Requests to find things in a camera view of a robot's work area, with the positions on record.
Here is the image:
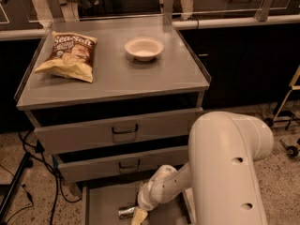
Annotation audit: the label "black tripod leg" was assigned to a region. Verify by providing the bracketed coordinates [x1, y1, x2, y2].
[0, 153, 33, 222]

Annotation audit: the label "silver redbull can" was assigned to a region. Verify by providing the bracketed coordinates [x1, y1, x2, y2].
[118, 206, 136, 219]

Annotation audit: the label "grey middle drawer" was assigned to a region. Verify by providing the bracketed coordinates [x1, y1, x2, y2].
[58, 145, 188, 182]

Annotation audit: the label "wheeled cart frame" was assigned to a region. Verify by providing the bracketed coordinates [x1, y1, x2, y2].
[264, 66, 300, 158]

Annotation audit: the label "grey drawer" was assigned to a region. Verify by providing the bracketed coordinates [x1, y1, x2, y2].
[58, 145, 188, 182]
[82, 171, 195, 225]
[35, 108, 203, 155]

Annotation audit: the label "grey drawer cabinet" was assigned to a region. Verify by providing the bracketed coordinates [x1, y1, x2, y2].
[14, 15, 212, 225]

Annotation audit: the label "grey top drawer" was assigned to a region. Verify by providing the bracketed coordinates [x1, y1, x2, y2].
[35, 108, 203, 155]

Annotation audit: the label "grey bottom drawer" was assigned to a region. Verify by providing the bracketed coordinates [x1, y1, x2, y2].
[82, 171, 195, 225]

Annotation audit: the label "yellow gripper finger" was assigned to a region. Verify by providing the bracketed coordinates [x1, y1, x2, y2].
[130, 207, 148, 225]

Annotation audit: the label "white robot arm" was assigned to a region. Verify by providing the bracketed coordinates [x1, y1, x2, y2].
[130, 112, 274, 225]

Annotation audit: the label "sea salt chips bag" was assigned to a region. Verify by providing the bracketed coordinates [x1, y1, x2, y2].
[34, 31, 98, 83]

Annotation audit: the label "black floor cables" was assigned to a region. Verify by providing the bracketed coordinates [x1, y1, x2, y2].
[0, 129, 83, 225]

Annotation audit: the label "white paper bowl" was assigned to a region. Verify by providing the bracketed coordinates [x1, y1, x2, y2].
[125, 37, 164, 62]

